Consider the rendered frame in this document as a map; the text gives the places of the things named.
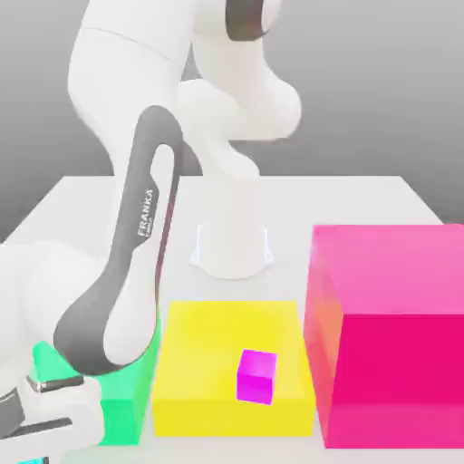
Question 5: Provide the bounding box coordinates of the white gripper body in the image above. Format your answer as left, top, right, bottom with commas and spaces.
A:
0, 392, 103, 464

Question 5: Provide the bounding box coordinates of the small magenta cube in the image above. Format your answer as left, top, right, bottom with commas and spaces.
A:
236, 348, 278, 407

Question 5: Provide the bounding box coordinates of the large green box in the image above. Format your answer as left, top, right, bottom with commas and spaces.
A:
31, 317, 163, 447

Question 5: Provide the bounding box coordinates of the large yellow box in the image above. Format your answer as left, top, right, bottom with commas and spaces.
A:
151, 299, 315, 439

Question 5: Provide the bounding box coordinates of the large pink box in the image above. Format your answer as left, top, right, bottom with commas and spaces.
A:
303, 223, 464, 450

